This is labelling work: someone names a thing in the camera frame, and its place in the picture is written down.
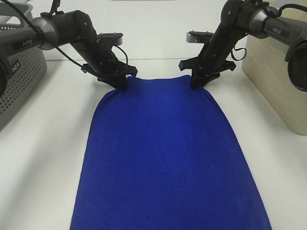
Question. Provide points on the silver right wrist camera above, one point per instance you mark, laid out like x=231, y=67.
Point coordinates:
x=198, y=37

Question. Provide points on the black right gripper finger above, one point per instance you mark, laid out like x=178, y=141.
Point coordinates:
x=196, y=77
x=205, y=79

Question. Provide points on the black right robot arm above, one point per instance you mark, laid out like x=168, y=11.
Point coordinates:
x=256, y=18

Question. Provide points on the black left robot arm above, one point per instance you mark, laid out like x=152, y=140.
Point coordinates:
x=51, y=31

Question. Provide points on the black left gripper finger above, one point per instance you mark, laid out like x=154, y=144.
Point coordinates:
x=109, y=82
x=121, y=81

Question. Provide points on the blue towel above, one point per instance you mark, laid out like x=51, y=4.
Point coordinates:
x=163, y=156

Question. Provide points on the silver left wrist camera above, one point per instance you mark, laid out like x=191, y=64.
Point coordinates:
x=110, y=39

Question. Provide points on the beige bin with grey rim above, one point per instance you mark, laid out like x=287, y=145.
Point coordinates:
x=265, y=65

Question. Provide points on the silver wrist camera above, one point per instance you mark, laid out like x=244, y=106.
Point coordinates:
x=198, y=37
x=110, y=39

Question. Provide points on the grey perforated plastic basket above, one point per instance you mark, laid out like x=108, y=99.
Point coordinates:
x=20, y=71

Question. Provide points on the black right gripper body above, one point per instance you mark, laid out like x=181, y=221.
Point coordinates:
x=207, y=63

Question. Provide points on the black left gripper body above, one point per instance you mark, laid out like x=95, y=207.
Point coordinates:
x=106, y=66

